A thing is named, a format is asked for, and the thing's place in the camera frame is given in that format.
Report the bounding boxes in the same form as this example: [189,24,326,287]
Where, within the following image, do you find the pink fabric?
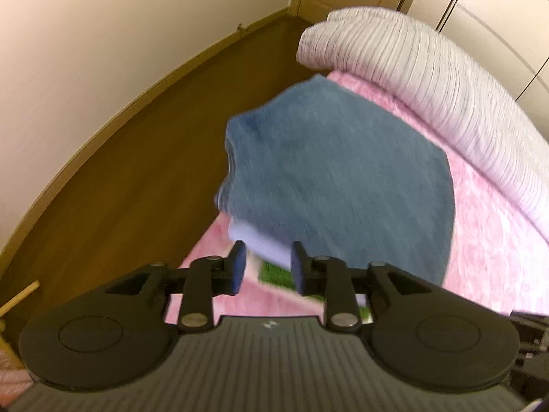
[0,339,34,398]

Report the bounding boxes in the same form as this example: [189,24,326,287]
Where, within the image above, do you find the wooden stick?
[0,280,41,318]

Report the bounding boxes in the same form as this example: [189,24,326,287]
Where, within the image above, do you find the striped lilac quilt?
[297,6,549,232]

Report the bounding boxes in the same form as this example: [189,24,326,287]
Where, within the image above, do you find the folded green towel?
[259,262,372,322]

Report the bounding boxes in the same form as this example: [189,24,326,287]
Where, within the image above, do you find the cream wardrobe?
[405,0,549,142]

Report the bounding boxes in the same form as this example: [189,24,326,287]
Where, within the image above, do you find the pink floral bedsheet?
[165,71,549,322]

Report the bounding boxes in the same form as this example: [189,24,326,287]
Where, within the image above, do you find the folded light blue cloth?
[227,219,296,272]

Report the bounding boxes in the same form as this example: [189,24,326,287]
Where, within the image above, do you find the blue denim jeans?
[214,74,455,287]

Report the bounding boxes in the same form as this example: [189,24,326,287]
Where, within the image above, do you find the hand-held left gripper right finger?
[291,241,434,333]

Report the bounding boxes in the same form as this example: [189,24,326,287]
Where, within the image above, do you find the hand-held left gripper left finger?
[105,240,247,333]

